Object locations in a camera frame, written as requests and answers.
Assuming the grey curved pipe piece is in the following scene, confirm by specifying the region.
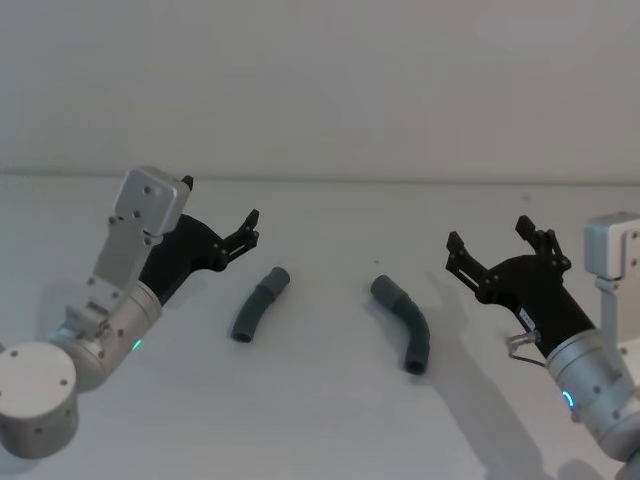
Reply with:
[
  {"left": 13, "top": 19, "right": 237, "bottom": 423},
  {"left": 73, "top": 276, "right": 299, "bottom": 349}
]
[
  {"left": 369, "top": 274, "right": 432, "bottom": 376},
  {"left": 230, "top": 266, "right": 293, "bottom": 344}
]

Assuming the thin cable with clear plug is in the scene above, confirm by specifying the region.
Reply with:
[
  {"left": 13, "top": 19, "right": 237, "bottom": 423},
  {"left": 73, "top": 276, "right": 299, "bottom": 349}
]
[{"left": 506, "top": 329, "right": 550, "bottom": 367}]

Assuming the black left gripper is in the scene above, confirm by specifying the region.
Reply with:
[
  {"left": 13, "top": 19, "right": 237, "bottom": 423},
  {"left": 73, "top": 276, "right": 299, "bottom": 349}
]
[{"left": 136, "top": 174, "right": 261, "bottom": 307}]

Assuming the white table cloth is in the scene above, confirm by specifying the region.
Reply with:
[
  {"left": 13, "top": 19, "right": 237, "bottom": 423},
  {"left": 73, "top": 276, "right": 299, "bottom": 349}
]
[{"left": 0, "top": 172, "right": 640, "bottom": 480}]

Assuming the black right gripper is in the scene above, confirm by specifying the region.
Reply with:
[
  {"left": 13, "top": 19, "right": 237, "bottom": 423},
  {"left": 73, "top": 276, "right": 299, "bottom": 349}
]
[{"left": 445, "top": 215, "right": 597, "bottom": 359}]

